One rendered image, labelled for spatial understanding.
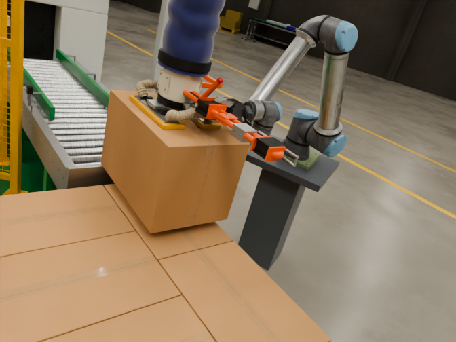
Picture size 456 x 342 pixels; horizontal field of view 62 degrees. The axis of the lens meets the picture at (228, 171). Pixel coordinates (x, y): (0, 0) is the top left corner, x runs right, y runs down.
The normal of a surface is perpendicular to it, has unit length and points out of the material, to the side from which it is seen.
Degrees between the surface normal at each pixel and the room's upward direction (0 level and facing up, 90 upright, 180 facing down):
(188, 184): 91
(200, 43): 76
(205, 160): 91
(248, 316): 0
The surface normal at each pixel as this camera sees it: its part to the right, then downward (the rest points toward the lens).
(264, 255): -0.45, 0.28
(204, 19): 0.43, 0.15
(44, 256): 0.24, -0.88
